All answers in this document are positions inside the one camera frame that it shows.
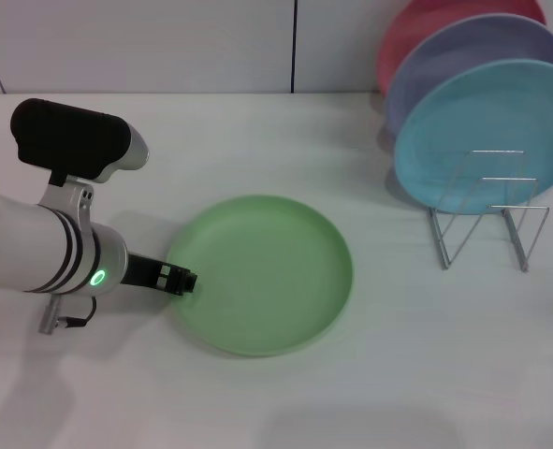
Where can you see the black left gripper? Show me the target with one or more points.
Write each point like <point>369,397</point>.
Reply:
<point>142,271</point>

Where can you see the green plastic plate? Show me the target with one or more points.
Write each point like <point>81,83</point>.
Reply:
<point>266,276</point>

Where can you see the teal plastic plate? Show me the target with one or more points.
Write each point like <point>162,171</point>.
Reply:
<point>468,117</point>

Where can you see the red plastic plate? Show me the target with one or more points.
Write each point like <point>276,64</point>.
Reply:
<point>411,33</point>

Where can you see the purple plastic plate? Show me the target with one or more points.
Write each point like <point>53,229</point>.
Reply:
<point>468,47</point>

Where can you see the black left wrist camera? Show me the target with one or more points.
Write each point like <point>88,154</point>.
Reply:
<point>70,140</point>

